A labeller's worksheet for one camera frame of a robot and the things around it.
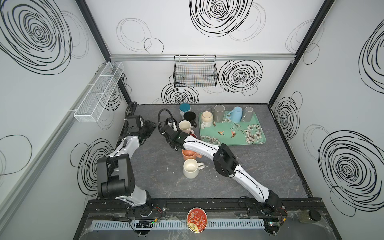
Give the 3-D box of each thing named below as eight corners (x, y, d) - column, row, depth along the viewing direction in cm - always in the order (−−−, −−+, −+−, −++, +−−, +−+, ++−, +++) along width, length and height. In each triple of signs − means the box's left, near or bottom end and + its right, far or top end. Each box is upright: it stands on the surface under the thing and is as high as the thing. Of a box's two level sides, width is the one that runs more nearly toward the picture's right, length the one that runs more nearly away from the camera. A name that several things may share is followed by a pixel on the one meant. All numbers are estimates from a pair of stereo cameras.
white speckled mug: (183, 178, 85) (182, 173, 79) (184, 164, 91) (183, 158, 84) (204, 178, 85) (205, 173, 79) (203, 164, 91) (204, 158, 84)
